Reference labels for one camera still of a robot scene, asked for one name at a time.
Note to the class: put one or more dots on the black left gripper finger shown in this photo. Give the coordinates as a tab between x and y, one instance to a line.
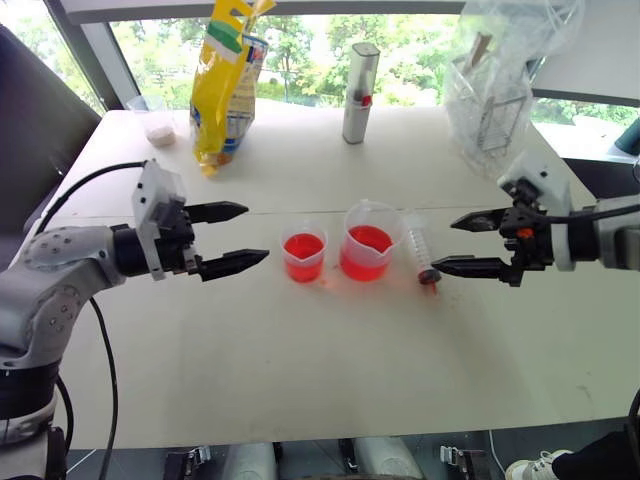
216	212
231	264

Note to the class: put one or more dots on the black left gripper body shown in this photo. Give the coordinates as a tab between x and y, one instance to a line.
175	235

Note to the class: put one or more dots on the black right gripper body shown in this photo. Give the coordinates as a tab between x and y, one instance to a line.
526	240

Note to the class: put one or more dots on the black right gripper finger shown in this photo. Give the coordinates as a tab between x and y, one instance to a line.
479	220
472	267

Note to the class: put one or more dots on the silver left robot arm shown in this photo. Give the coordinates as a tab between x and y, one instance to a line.
47	280

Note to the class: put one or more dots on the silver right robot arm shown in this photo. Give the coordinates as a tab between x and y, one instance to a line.
607	232

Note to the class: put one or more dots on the clear plastic syringe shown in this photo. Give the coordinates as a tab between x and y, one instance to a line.
421	247

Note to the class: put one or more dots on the small clear measuring cup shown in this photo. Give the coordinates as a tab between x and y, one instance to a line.
303	252

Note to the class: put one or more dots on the large beaker red liquid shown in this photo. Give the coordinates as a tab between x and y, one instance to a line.
367	245

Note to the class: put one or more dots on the small clear plastic cup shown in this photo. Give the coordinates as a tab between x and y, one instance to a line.
155	122

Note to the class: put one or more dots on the yellow snack bag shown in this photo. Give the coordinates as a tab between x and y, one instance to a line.
225	95

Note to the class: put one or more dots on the clear plastic bag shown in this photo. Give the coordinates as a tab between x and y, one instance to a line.
492	80

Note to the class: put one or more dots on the dark teal object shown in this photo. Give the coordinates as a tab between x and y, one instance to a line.
629	136

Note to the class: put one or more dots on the dark grey chair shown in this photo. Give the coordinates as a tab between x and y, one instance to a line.
35	145

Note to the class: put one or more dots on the white sneaker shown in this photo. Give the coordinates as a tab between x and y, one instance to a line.
532	466

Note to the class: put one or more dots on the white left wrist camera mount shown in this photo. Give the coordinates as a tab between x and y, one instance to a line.
150	200

